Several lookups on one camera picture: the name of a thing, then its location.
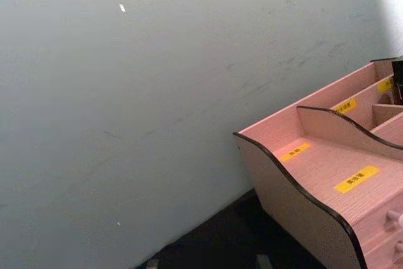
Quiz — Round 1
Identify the yellow label sticker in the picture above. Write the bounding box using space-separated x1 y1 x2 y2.
377 79 394 94
332 98 358 115
280 142 312 162
334 165 380 194

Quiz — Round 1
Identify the pale wooden desk organizer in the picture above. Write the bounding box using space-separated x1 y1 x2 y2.
232 57 403 269

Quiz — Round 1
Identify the black table cloth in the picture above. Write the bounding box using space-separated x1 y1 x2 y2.
138 188 328 269

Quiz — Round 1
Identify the black box-shaped object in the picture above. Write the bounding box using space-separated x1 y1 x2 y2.
391 59 403 105

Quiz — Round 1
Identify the pale round drawer knob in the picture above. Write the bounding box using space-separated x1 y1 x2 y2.
386 209 403 229

